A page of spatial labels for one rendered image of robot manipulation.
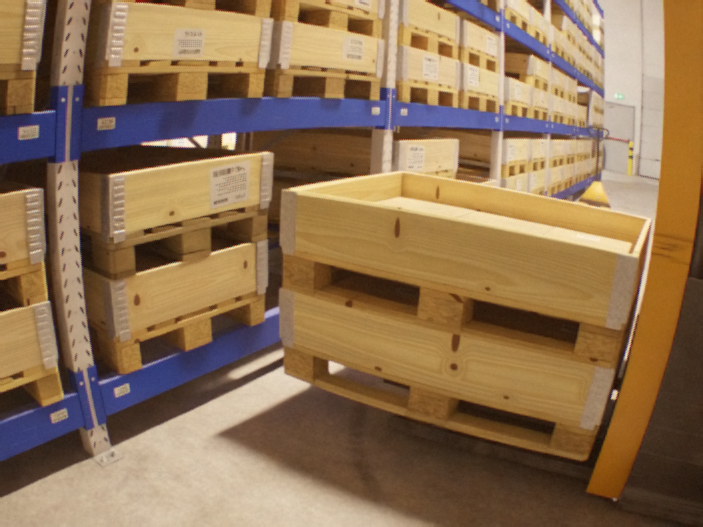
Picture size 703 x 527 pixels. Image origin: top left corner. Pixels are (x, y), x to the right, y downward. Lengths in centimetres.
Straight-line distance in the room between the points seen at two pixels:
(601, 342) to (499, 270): 39
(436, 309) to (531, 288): 32
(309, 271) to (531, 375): 82
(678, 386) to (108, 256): 179
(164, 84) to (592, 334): 157
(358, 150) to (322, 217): 145
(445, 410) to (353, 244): 61
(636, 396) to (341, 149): 234
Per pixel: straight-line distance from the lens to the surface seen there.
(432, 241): 174
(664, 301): 164
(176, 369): 215
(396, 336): 187
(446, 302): 176
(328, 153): 346
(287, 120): 239
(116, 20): 175
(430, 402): 190
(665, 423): 173
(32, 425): 184
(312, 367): 211
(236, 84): 223
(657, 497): 187
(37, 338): 174
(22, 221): 163
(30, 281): 168
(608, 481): 191
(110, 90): 174
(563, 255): 160
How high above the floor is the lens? 118
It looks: 14 degrees down
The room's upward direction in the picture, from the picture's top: 3 degrees clockwise
